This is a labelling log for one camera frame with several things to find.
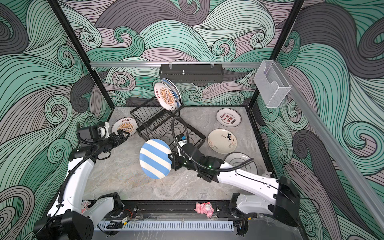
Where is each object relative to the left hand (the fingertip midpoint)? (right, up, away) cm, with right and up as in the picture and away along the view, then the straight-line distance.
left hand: (124, 135), depth 78 cm
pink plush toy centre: (+43, -34, -7) cm, 55 cm away
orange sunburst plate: (-12, +5, +31) cm, 34 cm away
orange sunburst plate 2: (+21, +23, +10) cm, 32 cm away
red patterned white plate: (+66, +10, +36) cm, 76 cm away
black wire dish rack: (+9, +7, +28) cm, 30 cm away
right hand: (+25, -9, -8) cm, 28 cm away
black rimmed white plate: (+63, -16, +13) cm, 67 cm away
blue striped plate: (+17, -11, -4) cm, 21 cm away
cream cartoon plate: (+58, -6, +22) cm, 62 cm away
